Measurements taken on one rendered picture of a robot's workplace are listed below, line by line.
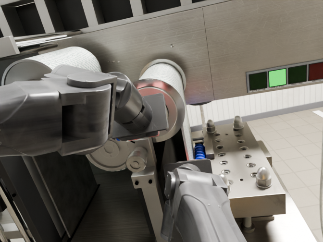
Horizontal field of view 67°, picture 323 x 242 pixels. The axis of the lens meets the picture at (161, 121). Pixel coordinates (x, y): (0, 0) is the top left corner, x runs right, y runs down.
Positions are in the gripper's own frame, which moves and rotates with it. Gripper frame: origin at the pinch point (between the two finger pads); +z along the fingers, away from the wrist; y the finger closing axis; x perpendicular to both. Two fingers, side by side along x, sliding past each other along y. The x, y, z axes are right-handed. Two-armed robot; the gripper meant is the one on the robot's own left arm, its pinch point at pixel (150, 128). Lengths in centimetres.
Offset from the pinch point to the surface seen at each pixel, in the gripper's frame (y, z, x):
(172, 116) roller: 4.7, 2.2, 2.4
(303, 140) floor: 107, 230, 28
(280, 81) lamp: 37, 32, 18
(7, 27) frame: -48, 10, 47
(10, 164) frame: -27.0, -6.4, -4.1
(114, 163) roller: -12.2, 9.4, -4.3
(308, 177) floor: 86, 184, -9
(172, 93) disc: 5.7, -0.5, 6.6
